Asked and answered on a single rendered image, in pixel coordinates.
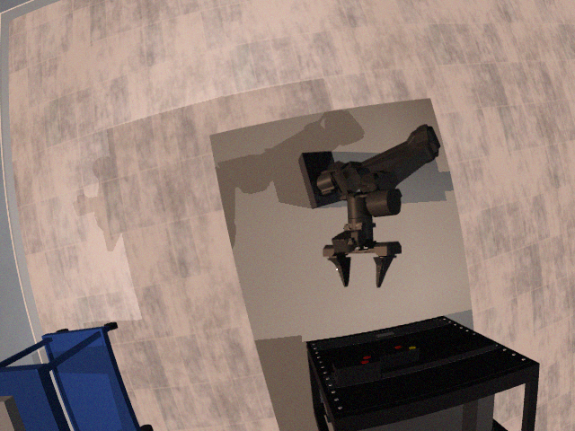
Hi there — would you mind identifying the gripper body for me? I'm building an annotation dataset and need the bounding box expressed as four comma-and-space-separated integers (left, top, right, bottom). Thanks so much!
323, 218, 402, 258

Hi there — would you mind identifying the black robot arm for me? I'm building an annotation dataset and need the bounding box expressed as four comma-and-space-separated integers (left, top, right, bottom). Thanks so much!
312, 124, 441, 253

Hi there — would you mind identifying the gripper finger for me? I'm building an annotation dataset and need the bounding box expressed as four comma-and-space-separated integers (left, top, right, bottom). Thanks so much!
374, 256, 396, 287
327, 257, 351, 287

